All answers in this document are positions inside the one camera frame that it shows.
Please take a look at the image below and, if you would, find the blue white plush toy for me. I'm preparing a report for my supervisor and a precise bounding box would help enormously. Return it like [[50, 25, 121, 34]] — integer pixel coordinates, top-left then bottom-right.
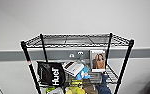
[[75, 66, 91, 81]]

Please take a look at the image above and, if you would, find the white printed packet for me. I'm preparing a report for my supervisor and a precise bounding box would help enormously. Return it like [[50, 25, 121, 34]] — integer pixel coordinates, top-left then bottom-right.
[[62, 60, 86, 78]]

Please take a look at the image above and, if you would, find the black wire shelf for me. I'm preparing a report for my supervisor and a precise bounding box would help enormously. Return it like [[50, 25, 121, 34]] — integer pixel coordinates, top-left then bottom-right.
[[20, 31, 136, 94]]

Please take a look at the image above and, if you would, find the black Huel bag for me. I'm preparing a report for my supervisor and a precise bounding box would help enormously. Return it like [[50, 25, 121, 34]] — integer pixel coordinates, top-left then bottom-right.
[[36, 60, 67, 87]]

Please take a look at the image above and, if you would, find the white box with portrait print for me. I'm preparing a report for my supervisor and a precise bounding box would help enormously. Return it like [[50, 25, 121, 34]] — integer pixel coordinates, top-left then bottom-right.
[[89, 49, 107, 73]]

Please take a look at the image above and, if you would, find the blue shark plush toy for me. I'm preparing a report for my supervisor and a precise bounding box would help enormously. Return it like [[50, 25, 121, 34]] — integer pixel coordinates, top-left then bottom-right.
[[96, 73, 113, 94]]

